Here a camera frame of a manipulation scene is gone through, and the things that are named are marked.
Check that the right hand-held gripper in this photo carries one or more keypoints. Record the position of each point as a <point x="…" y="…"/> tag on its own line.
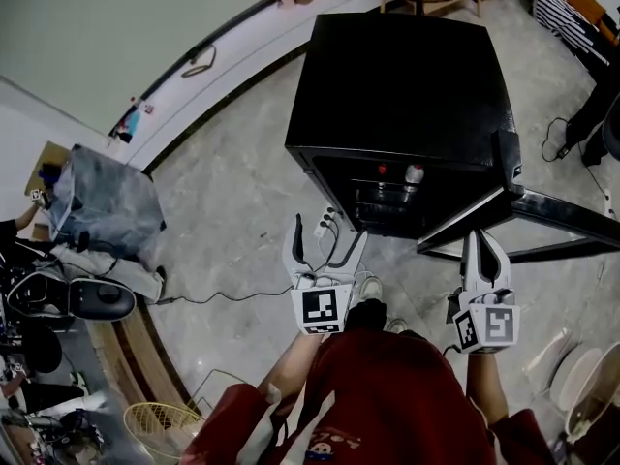
<point x="489" y="322"/>

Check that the person's red sweatshirt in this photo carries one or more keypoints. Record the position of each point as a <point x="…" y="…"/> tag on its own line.
<point x="387" y="395"/>

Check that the person's right forearm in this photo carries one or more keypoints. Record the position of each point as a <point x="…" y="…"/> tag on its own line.
<point x="486" y="385"/>

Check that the red-capped bottle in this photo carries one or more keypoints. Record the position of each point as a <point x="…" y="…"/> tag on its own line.
<point x="382" y="169"/>

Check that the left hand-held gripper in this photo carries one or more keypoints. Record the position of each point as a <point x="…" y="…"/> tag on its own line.
<point x="320" y="308"/>

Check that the person's white shoe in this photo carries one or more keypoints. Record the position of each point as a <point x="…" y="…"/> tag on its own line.
<point x="371" y="288"/>
<point x="397" y="325"/>

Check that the orange chair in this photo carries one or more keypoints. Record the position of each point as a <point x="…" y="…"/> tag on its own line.
<point x="586" y="3"/>

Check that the wooden plank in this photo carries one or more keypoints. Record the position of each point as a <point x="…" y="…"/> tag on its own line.
<point x="140" y="351"/>

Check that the person's black trouser leg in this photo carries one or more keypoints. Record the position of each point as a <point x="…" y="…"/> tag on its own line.
<point x="367" y="315"/>

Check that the person's left forearm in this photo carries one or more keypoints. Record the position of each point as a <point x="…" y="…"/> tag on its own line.
<point x="290" y="366"/>

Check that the cardboard sheet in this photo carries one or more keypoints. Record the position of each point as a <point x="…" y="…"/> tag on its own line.
<point x="46" y="163"/>

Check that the grey cloth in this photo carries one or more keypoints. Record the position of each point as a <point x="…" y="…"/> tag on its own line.
<point x="121" y="269"/>

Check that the plastic-covered grey box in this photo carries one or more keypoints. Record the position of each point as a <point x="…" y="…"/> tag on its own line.
<point x="106" y="201"/>

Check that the striped cloth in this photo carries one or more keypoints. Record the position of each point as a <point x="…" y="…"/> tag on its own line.
<point x="567" y="22"/>

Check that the white-capped bottle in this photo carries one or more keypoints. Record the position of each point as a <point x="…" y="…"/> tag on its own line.
<point x="414" y="174"/>

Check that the white power strip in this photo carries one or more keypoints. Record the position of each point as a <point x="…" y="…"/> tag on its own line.
<point x="609" y="206"/>
<point x="325" y="223"/>

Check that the black mini fridge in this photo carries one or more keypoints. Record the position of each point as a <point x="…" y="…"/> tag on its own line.
<point x="397" y="90"/>

